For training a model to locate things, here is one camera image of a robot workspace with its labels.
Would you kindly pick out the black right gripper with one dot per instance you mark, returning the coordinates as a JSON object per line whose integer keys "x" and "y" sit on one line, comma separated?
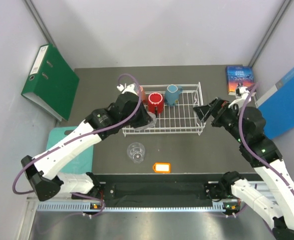
{"x": 217, "y": 108}

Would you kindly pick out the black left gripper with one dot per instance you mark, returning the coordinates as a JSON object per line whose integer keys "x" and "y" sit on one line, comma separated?
{"x": 144, "y": 119}

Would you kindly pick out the red ceramic mug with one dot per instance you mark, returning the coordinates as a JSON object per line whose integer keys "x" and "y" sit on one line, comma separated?
{"x": 155, "y": 103}

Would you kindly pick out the clear faceted plastic cup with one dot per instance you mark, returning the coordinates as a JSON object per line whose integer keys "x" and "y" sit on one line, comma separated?
{"x": 136, "y": 152}

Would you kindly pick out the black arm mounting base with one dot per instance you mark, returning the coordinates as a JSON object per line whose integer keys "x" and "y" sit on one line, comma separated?
{"x": 114, "y": 185}

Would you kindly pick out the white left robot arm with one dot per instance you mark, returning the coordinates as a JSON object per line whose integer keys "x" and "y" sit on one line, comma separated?
{"x": 44, "y": 170}

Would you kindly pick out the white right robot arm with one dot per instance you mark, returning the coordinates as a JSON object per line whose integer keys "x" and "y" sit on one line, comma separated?
{"x": 246, "y": 125}

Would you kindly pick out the blue ceramic mug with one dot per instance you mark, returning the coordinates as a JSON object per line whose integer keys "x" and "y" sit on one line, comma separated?
{"x": 172, "y": 94}

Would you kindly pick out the Jane Eyre paperback book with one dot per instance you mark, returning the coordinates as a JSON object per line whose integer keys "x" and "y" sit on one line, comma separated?
{"x": 238, "y": 75}

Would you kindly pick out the orange key tag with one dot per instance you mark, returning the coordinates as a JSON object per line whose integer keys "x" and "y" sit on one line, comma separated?
{"x": 162, "y": 167}

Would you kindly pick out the white wire dish rack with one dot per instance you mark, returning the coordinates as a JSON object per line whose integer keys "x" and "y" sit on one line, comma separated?
{"x": 178, "y": 119}

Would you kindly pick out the green ring binder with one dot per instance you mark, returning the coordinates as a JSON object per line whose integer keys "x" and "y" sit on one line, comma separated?
{"x": 51, "y": 83}

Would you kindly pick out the blue ring binder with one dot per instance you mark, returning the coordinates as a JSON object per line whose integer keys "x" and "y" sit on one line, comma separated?
{"x": 277, "y": 106}

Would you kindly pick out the aluminium cable duct rail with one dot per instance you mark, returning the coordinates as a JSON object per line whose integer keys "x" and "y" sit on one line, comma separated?
{"x": 212, "y": 199}

